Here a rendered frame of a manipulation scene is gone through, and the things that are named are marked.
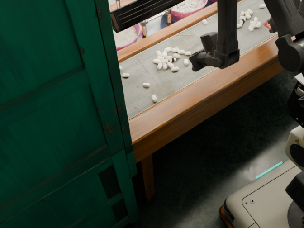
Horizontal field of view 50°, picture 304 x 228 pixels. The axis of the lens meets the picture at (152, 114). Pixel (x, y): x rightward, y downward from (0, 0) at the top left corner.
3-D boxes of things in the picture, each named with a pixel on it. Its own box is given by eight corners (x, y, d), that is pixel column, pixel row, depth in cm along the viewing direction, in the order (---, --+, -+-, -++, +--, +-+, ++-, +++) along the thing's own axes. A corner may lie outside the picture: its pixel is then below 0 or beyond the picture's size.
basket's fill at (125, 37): (145, 45, 171) (145, 37, 166) (108, 64, 164) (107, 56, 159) (123, 22, 181) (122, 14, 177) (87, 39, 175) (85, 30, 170)
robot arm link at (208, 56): (216, 68, 121) (228, 63, 123) (211, 50, 119) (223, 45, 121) (205, 68, 127) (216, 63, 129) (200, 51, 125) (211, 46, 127)
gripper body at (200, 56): (187, 57, 130) (197, 56, 124) (207, 46, 133) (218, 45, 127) (193, 72, 132) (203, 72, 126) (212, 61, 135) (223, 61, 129)
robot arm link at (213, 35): (221, 68, 115) (239, 59, 118) (212, 36, 111) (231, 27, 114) (201, 68, 125) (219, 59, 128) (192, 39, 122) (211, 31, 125)
